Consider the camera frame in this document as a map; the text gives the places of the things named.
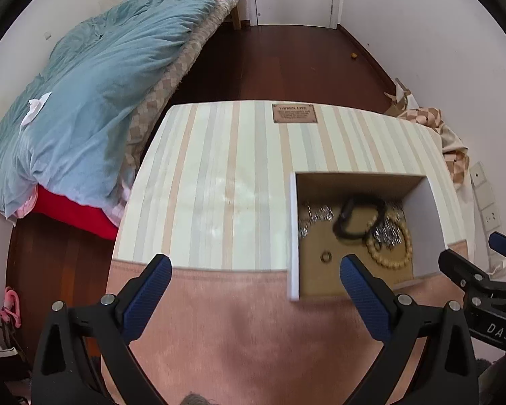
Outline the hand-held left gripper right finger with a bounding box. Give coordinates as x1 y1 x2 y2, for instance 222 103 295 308
339 254 478 405

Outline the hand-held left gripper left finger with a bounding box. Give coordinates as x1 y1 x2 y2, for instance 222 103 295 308
33 253 173 405

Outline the cardboard box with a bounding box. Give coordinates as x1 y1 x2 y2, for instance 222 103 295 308
289 171 450 302

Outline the wooden bead bracelet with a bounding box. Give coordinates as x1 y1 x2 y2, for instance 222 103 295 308
365 215 414 270

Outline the silver chain bracelet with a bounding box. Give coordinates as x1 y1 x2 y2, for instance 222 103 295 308
371 218 405 249

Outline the black wrist band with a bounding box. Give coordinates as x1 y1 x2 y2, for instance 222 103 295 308
332 194 386 241

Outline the silver charm necklace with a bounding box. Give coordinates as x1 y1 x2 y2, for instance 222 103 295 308
299 203 335 237

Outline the grey knit cloth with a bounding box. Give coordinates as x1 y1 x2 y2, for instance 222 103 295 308
180 391 214 405

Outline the red bed sheet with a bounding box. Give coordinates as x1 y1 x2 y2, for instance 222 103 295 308
0 186 119 242

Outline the checkered brown cloth pile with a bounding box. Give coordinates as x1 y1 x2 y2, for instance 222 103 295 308
398 93 469 165

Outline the striped and pink table cloth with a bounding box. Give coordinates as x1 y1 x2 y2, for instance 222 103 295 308
101 100 477 405

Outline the brown checked cloth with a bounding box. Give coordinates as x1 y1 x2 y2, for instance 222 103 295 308
384 78 471 190

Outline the brown cloth label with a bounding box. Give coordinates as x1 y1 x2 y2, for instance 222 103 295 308
272 103 319 124

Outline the blue duvet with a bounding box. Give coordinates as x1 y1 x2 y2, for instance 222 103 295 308
0 0 218 220

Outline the white wall socket row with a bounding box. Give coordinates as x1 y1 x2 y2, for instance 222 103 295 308
470 161 503 262

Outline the pink strap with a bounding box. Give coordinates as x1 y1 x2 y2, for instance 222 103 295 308
0 287 23 327

